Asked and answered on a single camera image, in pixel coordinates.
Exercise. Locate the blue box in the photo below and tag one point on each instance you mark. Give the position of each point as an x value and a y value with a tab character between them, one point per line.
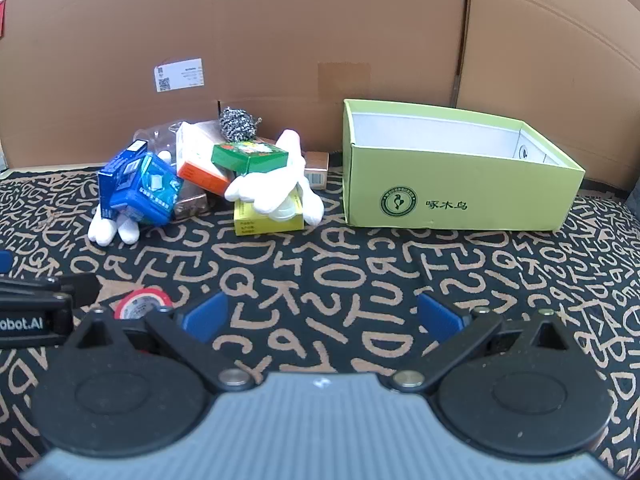
142	190

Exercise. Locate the green box red print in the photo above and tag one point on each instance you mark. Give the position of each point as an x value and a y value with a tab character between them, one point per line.
250	160

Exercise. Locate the green shoe box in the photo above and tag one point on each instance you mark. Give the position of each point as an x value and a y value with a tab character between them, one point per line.
450	185

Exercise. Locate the orange and white box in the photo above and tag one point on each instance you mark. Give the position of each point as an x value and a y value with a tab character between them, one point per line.
197	160

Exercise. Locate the silver plastic packet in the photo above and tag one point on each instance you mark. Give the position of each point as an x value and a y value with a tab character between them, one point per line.
190	202

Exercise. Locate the red tape roll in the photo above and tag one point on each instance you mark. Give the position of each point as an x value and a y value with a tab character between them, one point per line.
140	302

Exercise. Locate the white shipping label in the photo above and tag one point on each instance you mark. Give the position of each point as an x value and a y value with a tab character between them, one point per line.
179	75

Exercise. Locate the white knit glove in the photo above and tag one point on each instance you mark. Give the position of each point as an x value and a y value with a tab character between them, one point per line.
102	230
270	185

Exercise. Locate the black white patterned pouch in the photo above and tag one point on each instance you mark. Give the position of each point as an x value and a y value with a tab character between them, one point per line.
240	122

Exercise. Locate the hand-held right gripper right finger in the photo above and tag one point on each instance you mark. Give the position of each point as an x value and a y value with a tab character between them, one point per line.
440	317

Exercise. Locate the white round container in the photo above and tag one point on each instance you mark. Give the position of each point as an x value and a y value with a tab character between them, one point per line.
289	211

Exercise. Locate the large brown cardboard backdrop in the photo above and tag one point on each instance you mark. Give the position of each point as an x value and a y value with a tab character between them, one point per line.
300	20

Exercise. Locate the clear plastic cup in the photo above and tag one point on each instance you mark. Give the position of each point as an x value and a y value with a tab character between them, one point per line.
155	137

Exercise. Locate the small brown box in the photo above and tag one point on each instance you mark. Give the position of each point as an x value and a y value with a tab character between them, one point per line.
316	170

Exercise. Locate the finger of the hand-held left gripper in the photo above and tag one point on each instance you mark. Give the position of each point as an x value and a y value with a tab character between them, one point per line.
5	261
75	289

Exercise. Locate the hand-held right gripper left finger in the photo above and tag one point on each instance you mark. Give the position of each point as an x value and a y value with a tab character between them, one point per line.
205	316

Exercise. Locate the yellow box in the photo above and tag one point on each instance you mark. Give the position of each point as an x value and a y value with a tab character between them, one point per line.
265	226

